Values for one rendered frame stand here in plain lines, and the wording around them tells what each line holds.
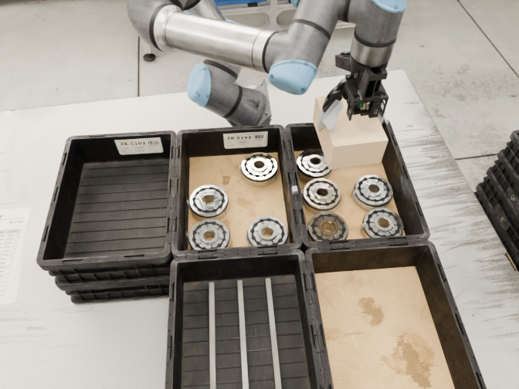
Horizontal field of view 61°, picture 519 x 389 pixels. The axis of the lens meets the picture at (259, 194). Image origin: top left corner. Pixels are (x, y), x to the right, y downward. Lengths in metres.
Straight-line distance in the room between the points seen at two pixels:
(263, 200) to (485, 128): 1.89
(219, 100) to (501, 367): 1.04
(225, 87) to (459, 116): 1.80
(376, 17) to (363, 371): 0.70
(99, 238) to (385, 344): 0.74
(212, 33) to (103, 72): 2.26
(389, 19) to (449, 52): 2.56
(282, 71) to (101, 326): 0.80
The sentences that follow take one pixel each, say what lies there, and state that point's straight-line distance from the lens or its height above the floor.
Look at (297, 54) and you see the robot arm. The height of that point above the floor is 1.35.
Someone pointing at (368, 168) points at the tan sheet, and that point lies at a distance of 1.30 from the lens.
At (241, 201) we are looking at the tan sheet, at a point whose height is 0.83.
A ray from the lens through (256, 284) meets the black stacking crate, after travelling 1.07.
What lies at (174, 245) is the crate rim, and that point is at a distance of 1.02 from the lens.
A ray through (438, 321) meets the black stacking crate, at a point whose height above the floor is 0.85.
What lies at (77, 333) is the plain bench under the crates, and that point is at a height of 0.70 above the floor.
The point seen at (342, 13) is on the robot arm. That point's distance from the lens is 0.81.
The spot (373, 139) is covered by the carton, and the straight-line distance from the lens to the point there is 0.97.
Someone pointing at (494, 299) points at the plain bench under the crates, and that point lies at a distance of 1.35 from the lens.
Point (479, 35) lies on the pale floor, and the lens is 3.60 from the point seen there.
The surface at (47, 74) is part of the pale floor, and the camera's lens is 3.21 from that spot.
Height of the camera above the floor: 1.80
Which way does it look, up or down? 54 degrees down
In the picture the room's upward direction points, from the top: straight up
